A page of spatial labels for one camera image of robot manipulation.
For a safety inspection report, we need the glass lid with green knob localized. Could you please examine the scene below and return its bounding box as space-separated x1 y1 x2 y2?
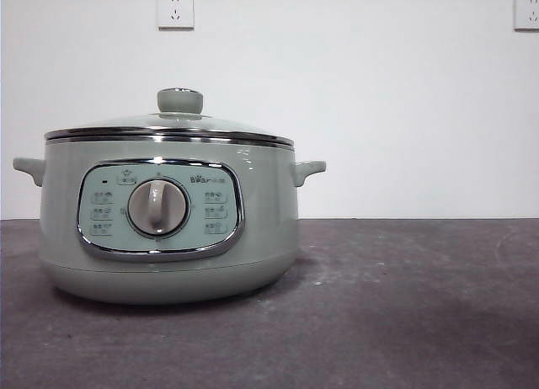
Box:
45 86 295 148

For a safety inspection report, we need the pale green electric pot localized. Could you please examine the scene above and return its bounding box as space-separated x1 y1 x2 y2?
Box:
12 132 328 306

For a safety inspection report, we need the grey round control dial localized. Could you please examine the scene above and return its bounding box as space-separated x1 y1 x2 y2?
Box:
126 179 189 237

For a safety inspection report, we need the white wall socket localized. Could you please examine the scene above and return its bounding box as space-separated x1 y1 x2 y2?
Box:
157 0 196 31
512 0 539 32

